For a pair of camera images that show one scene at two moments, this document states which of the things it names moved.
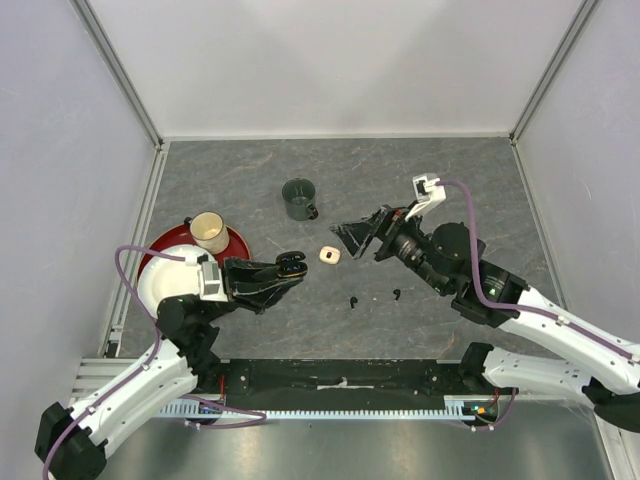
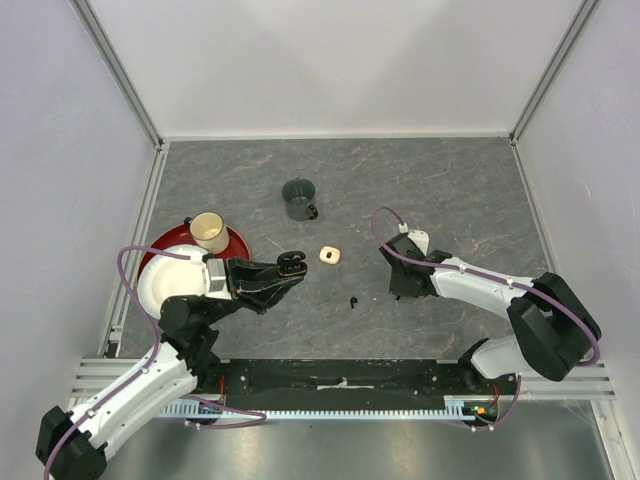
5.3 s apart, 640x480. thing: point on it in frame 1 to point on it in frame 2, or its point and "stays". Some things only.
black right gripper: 357,235 to 398,289
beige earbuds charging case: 329,255 stays
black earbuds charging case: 290,264 stays
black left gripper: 254,284 stays
